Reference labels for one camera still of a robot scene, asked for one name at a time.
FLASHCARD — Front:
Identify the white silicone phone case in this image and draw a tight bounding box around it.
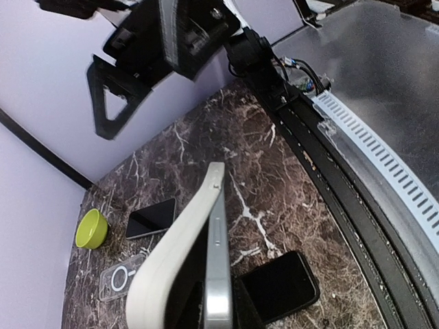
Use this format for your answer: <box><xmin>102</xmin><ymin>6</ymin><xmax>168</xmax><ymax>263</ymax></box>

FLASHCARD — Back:
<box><xmin>126</xmin><ymin>162</ymin><xmax>225</xmax><ymax>328</ymax></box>

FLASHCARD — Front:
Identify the clear magsafe phone case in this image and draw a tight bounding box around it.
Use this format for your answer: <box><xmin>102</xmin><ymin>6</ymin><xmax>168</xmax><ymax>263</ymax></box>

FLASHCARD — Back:
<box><xmin>98</xmin><ymin>254</ymin><xmax>146</xmax><ymax>302</ymax></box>

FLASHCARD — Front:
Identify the green bowl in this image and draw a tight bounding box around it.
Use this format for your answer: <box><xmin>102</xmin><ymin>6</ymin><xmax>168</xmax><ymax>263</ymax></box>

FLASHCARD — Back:
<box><xmin>75</xmin><ymin>208</ymin><xmax>108</xmax><ymax>249</ymax></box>

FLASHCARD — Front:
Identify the black front table rail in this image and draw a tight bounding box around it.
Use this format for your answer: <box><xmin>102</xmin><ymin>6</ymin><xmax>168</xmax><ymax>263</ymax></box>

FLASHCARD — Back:
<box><xmin>244</xmin><ymin>73</ymin><xmax>438</xmax><ymax>328</ymax></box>

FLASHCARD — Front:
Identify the right black frame post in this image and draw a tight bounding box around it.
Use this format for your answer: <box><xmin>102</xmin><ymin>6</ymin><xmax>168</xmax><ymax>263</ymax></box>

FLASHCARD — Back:
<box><xmin>0</xmin><ymin>109</ymin><xmax>93</xmax><ymax>190</ymax></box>

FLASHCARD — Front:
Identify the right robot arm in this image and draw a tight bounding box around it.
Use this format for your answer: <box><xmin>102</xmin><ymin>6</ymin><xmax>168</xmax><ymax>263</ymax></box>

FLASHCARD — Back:
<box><xmin>38</xmin><ymin>1</ymin><xmax>242</xmax><ymax>141</ymax></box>

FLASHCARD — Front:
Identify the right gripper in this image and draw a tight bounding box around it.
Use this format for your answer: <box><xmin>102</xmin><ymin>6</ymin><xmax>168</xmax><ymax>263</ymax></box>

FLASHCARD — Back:
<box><xmin>86</xmin><ymin>1</ymin><xmax>240</xmax><ymax>141</ymax></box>

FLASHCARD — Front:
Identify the black phone middle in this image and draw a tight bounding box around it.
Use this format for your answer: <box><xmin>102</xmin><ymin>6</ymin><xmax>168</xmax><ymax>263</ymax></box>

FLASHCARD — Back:
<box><xmin>239</xmin><ymin>251</ymin><xmax>320</xmax><ymax>325</ymax></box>

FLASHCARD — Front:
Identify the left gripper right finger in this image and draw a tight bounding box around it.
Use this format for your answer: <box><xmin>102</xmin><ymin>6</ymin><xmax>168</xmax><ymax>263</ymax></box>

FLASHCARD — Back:
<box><xmin>233</xmin><ymin>278</ymin><xmax>265</xmax><ymax>329</ymax></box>

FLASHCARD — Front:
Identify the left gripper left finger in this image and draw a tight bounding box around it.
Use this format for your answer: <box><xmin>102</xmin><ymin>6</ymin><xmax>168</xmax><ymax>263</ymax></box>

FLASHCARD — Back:
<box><xmin>164</xmin><ymin>281</ymin><xmax>204</xmax><ymax>328</ymax></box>

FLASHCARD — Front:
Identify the white slotted cable duct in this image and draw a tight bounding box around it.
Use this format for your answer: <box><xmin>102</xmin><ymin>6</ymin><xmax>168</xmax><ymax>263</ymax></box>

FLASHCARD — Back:
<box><xmin>311</xmin><ymin>91</ymin><xmax>438</xmax><ymax>249</ymax></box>

